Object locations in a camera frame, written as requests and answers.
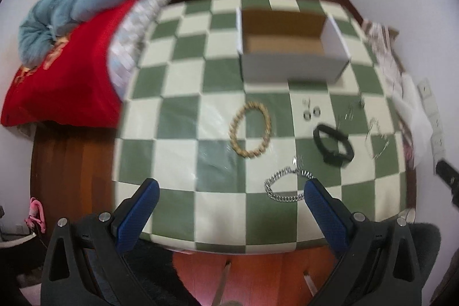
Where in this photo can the pink object on floor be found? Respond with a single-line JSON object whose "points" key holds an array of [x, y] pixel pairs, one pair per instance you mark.
{"points": [[36, 219]]}

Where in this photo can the small silver earrings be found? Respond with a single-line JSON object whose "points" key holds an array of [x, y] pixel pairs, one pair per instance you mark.
{"points": [[352, 109]]}

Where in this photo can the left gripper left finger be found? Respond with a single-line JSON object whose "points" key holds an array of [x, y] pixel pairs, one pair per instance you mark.
{"points": [[132, 214]]}

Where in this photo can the floral fabric bundle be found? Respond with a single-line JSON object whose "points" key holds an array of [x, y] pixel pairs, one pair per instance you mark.
{"points": [[381, 40]]}

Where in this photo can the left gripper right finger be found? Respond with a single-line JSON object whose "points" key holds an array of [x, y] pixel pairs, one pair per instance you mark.
{"points": [[331, 215]]}

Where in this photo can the grey white patterned bedsheet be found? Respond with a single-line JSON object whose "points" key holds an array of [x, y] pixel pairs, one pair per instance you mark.
{"points": [[128, 42]]}

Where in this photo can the white translucent cloth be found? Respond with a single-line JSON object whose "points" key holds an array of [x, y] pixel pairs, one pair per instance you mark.
{"points": [[411, 110]]}

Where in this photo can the red blanket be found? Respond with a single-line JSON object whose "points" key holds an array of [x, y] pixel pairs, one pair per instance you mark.
{"points": [[71, 86]]}

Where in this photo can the green white checkered tablecloth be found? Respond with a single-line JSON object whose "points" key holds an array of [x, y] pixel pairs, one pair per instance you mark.
{"points": [[210, 140]]}

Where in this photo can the white power strip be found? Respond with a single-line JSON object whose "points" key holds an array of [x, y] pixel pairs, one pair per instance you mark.
{"points": [[432, 112]]}

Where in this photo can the open white cardboard box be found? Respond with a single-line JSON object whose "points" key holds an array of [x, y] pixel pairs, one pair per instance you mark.
{"points": [[277, 46]]}

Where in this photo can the small gold clip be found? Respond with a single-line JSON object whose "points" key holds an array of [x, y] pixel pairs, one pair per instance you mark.
{"points": [[306, 102]]}

